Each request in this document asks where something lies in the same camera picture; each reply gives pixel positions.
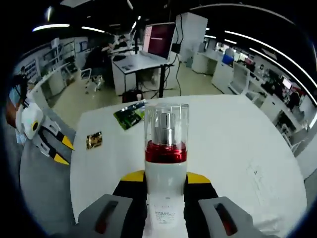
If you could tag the white desk with black legs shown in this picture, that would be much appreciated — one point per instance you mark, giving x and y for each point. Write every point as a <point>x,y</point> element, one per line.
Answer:
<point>138,63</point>

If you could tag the long white counter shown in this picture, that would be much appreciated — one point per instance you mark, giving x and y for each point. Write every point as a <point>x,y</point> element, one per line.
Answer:
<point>42,91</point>

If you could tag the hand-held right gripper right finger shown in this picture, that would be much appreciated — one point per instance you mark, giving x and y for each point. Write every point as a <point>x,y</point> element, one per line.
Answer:
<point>198,205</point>

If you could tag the red-collared white skincare bottle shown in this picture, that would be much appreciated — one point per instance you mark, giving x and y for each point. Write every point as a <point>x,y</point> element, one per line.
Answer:
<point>166,178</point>

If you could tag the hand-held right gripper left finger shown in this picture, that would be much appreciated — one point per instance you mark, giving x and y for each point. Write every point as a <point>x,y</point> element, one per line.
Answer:
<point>131,205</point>

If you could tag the gold foil packet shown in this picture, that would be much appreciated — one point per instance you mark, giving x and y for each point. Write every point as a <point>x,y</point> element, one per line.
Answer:
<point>94,140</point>

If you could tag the white mesh office chair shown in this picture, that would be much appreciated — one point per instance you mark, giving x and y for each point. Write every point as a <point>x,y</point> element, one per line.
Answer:
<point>239,77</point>

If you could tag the person's light shirt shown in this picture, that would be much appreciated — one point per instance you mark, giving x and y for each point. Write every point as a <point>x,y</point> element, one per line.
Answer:
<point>21,137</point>

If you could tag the wall shelf unit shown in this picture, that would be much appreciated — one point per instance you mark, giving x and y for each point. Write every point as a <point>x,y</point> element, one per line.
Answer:
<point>49,57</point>

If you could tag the green printed packet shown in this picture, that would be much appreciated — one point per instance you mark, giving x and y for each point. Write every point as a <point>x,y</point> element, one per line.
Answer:
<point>128,116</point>

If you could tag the small background monitor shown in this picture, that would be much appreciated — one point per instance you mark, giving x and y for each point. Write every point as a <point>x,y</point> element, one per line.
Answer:
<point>287,83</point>

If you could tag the black wall box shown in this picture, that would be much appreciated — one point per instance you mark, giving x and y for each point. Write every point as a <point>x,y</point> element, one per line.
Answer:
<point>176,48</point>

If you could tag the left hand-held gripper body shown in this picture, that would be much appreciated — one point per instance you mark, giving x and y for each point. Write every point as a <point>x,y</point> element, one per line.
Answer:
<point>27,119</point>

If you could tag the black computer tower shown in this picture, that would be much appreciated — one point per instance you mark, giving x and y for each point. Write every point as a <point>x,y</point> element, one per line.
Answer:
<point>131,96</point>

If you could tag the blue bin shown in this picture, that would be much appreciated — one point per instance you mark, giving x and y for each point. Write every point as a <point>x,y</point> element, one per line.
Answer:
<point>227,59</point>

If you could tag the computer monitor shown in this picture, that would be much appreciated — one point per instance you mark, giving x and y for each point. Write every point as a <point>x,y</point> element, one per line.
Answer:
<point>159,39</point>

